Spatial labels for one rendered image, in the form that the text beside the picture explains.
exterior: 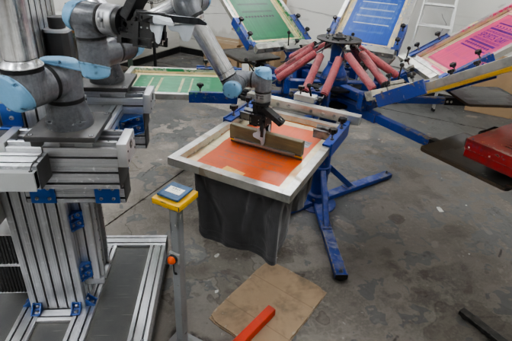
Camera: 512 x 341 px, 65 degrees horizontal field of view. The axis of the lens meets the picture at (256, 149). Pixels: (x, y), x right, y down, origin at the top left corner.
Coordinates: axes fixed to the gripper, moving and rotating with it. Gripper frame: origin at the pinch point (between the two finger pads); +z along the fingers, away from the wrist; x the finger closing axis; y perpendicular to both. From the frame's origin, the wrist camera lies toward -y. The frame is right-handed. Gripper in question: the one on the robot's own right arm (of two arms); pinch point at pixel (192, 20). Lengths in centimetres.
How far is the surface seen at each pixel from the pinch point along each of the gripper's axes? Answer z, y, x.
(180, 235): -25, 87, -41
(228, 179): -11, 63, -55
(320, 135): 14, 53, -110
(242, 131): -20, 53, -89
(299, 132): 1, 57, -118
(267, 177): 2, 64, -67
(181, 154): -38, 61, -63
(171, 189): -28, 66, -39
